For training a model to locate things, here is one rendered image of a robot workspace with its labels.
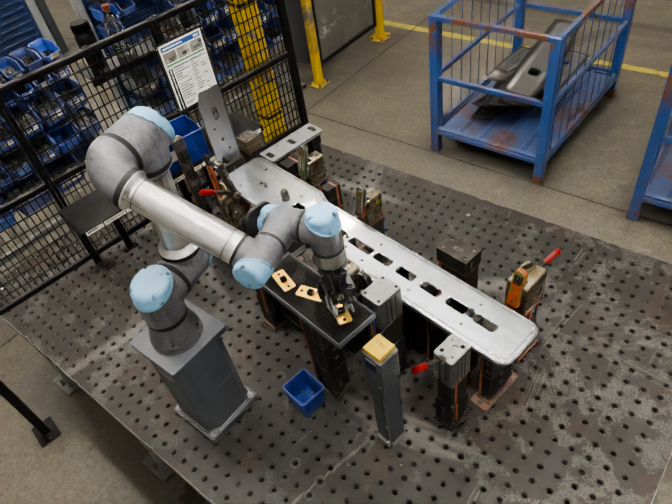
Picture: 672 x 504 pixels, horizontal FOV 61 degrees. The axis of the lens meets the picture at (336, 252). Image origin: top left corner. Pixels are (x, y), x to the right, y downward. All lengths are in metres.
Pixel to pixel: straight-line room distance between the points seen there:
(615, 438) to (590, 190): 2.13
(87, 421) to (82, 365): 0.81
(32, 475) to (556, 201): 3.13
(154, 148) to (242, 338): 1.00
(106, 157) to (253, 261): 0.38
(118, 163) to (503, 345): 1.10
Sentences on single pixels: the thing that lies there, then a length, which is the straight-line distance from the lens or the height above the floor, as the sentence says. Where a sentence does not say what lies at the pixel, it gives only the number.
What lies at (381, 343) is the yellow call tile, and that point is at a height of 1.16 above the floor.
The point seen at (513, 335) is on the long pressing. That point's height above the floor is 1.00.
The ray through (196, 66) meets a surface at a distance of 2.61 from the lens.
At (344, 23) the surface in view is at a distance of 5.18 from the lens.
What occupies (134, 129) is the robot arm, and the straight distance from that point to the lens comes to 1.35.
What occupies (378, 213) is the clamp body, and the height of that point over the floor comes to 0.96.
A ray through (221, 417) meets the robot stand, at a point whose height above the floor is 0.76.
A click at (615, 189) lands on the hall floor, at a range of 3.82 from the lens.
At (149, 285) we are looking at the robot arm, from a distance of 1.56.
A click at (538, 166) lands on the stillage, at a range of 3.69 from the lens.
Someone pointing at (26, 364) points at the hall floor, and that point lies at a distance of 3.56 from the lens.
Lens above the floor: 2.35
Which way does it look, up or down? 44 degrees down
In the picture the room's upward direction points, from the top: 11 degrees counter-clockwise
